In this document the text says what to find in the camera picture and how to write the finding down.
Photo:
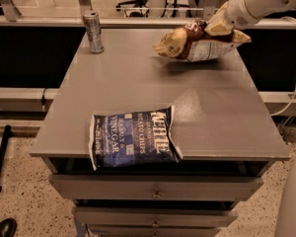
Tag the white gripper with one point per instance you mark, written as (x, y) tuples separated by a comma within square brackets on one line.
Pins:
[(237, 13)]

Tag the brown chip bag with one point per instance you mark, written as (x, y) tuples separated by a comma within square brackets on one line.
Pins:
[(192, 43)]

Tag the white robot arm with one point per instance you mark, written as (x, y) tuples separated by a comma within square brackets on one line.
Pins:
[(260, 9)]

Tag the blue Kettle chip bag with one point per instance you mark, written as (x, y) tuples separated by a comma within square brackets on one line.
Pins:
[(131, 139)]

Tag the grey drawer cabinet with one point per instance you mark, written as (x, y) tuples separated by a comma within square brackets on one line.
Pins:
[(220, 123)]

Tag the silver metal can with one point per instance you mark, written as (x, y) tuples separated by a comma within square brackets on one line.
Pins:
[(93, 29)]

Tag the top grey drawer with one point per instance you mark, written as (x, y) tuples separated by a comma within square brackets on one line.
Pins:
[(156, 187)]

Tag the grey drawer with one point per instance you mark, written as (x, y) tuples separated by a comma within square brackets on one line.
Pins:
[(154, 217), (132, 231), (156, 187)]

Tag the middle grey drawer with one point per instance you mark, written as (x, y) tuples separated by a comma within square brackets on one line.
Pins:
[(154, 217)]

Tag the bottom grey drawer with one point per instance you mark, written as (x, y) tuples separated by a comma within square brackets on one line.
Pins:
[(132, 231)]

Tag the metal railing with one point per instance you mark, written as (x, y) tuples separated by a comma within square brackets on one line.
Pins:
[(135, 23)]

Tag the black metal stand leg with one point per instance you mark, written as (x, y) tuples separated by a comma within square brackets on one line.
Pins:
[(0, 158)]

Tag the black leather shoe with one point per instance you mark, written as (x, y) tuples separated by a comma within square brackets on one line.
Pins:
[(8, 227)]

